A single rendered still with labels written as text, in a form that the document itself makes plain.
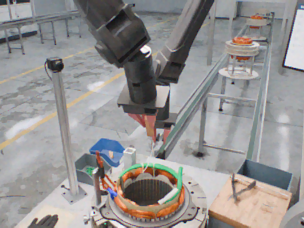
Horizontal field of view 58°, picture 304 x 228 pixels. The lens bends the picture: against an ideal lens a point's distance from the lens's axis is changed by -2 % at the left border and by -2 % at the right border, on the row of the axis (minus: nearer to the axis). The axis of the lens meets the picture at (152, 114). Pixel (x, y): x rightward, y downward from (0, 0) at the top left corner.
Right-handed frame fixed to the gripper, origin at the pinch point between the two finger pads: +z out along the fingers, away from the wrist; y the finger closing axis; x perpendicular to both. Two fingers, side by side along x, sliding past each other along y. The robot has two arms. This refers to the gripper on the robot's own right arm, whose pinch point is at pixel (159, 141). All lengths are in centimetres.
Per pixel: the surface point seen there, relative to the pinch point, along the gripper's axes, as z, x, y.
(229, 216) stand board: 9.9, 18.6, -22.3
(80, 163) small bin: 35, -27, 44
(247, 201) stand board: 10.1, 11.8, -28.0
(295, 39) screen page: -20, -75, -56
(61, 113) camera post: -2.1, -9.2, 38.9
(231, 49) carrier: 15, -195, -35
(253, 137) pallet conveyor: 42, -82, -45
